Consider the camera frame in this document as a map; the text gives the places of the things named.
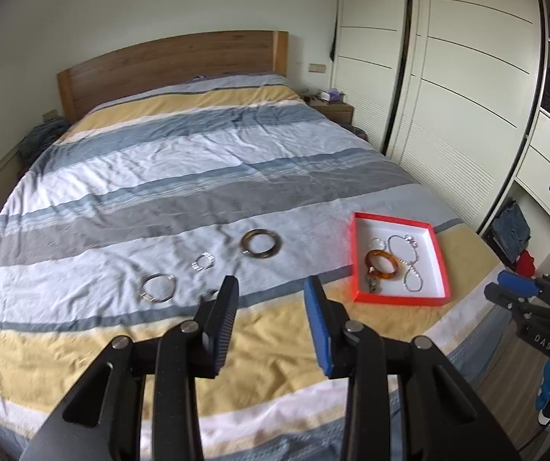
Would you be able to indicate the brown grey bangle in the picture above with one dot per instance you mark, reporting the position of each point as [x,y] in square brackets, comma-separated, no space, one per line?
[248,248]

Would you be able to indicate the red jewelry box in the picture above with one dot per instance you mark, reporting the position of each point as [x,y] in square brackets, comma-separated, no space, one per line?
[428,269]

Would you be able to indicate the white sliding wardrobe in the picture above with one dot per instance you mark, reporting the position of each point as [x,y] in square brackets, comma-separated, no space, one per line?
[457,81]

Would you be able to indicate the wall switch plate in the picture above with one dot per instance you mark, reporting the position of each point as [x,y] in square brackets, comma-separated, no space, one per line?
[317,68]
[50,115]

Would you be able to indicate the amber bangle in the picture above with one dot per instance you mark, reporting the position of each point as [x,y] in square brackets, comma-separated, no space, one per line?
[385,276]

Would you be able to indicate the folded blue jeans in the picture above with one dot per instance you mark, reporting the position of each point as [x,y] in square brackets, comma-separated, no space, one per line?
[512,230]

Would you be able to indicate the silver watch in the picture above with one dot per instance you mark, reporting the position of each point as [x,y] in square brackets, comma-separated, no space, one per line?
[375,285]

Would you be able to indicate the tissue box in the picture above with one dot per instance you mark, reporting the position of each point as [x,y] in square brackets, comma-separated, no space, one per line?
[332,96]

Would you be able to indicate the bed with striped duvet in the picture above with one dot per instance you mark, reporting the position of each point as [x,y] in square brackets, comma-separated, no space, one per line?
[160,192]

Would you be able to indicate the wooden headboard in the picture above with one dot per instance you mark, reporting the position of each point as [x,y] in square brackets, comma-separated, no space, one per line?
[174,67]

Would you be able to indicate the dark blue cloth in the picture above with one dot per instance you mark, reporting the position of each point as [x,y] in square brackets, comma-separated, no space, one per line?
[39,137]

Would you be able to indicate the silver bangle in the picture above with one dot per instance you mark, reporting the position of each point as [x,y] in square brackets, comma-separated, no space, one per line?
[148,297]

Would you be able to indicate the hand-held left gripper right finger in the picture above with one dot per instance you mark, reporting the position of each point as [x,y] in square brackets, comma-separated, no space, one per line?
[320,331]

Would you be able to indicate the red cloth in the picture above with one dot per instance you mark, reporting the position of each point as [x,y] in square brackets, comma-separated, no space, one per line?
[525,263]

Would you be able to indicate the wooden nightstand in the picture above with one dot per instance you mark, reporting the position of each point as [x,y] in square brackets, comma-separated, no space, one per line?
[335,113]

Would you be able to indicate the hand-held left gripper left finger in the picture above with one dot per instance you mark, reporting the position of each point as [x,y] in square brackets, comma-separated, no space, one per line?
[222,317]

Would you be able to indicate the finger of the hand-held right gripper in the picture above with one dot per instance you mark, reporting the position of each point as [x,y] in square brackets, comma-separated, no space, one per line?
[503,296]
[520,283]

